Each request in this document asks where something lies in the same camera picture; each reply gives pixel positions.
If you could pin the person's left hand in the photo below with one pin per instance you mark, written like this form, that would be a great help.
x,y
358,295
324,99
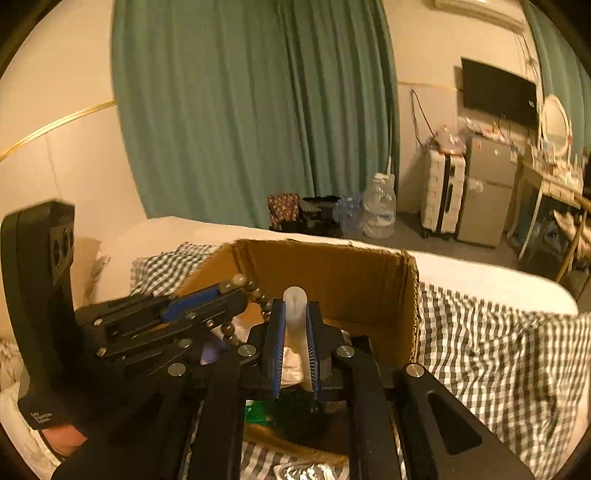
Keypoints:
x,y
64,441

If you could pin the patterned bag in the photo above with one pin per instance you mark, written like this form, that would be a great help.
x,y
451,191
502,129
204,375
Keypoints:
x,y
284,207

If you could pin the white air conditioner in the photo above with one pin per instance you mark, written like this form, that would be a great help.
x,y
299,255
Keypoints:
x,y
485,9

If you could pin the white dressing table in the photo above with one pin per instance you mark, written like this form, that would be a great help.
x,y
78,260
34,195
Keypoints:
x,y
558,184

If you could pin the narrow green curtain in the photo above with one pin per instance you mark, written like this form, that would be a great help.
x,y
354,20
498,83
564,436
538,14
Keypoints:
x,y
561,69

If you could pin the clear plastic bag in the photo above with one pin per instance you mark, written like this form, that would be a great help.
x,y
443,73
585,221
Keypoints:
x,y
448,138

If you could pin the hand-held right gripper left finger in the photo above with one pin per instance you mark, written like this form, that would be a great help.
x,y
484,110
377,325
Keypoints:
x,y
274,350

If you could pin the green packet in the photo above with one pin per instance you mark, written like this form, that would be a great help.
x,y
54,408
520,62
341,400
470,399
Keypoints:
x,y
258,410

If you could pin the cardboard box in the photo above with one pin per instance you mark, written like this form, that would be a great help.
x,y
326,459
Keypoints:
x,y
332,277

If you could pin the white oval mirror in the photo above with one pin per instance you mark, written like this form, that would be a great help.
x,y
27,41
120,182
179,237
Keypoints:
x,y
554,122

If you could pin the white suitcase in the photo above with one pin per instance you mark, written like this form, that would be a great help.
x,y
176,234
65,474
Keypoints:
x,y
438,189

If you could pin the checked blanket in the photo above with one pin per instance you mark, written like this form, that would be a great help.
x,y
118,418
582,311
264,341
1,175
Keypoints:
x,y
485,360

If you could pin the floral bedding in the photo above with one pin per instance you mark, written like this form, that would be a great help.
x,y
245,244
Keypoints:
x,y
11,369

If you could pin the wide green curtain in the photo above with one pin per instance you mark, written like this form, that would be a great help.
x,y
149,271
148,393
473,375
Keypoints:
x,y
231,115

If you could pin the white tube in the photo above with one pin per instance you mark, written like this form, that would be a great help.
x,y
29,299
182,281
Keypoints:
x,y
294,314

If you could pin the clear plastic packet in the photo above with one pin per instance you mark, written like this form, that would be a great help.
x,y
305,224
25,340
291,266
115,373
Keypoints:
x,y
300,473

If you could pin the crushed plastic bottles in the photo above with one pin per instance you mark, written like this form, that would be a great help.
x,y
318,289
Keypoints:
x,y
348,212

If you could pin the white bed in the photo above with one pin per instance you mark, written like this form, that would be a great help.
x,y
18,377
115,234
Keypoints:
x,y
461,272

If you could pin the large water bottle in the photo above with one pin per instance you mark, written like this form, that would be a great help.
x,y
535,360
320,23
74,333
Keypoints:
x,y
379,203

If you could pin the white cloth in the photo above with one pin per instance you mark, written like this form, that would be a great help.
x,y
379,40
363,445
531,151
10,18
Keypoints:
x,y
291,364

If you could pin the dark bag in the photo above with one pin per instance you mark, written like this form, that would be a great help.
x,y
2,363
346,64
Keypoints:
x,y
318,217

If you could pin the grey fridge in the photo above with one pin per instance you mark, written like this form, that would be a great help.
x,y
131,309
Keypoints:
x,y
485,198

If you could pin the wooden chair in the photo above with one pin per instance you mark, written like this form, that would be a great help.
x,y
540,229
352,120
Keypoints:
x,y
572,240

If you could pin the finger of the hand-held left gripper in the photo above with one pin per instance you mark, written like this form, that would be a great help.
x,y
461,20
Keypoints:
x,y
138,350
194,302

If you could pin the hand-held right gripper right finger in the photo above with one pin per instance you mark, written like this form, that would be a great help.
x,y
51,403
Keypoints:
x,y
313,350

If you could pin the black television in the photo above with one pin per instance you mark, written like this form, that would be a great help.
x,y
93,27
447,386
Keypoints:
x,y
498,90

